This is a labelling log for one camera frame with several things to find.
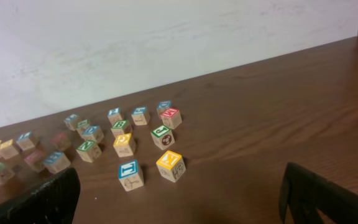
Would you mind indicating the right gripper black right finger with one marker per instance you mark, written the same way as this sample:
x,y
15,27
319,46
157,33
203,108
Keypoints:
x,y
306,194

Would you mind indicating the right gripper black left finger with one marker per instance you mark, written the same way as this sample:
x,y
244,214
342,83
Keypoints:
x,y
53,201

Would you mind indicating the blue H block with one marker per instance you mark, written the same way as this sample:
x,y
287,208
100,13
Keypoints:
x,y
56,162

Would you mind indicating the red U block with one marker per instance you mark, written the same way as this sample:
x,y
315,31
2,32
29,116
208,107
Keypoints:
x,y
35,161

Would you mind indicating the red E block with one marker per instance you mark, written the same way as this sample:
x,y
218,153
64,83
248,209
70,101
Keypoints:
x,y
61,141

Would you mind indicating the green N block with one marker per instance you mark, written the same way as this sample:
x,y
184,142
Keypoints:
x,y
89,151

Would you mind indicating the green R block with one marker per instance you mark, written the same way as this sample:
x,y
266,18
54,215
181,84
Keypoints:
x,y
6,173

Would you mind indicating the blue L block left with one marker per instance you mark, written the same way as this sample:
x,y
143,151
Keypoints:
x,y
27,141

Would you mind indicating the blue l block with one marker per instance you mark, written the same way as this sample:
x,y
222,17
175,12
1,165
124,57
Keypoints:
x,y
27,141
72,121

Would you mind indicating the blue D block middle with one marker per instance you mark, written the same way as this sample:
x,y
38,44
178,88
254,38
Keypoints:
x,y
93,133

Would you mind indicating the blue d block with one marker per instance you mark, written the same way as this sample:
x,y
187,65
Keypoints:
x,y
93,133
163,106

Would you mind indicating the blue T block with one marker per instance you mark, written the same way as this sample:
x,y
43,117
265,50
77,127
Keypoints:
x,y
130,175

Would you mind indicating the green 4 block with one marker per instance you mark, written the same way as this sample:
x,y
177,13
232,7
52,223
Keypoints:
x,y
82,126

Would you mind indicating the blue L block top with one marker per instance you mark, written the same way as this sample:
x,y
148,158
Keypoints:
x,y
72,121

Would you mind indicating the yellow C block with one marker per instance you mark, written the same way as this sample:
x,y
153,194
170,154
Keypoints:
x,y
124,145

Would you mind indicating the green B block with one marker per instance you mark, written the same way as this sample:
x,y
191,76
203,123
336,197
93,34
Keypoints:
x,y
121,127

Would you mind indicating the blue question mark block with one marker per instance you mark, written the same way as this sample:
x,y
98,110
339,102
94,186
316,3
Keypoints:
x,y
115,115

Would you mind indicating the yellow K block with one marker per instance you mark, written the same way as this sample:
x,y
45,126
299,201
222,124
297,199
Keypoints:
x,y
171,166

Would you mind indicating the blue S block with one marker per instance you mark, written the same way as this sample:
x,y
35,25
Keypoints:
x,y
141,116

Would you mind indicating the green J block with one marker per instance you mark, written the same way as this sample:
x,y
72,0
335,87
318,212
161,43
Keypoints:
x,y
163,137

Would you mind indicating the red M block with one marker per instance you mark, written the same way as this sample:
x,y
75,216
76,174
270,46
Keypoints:
x,y
171,118

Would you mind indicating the blue D block right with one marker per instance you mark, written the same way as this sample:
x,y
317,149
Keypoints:
x,y
163,106

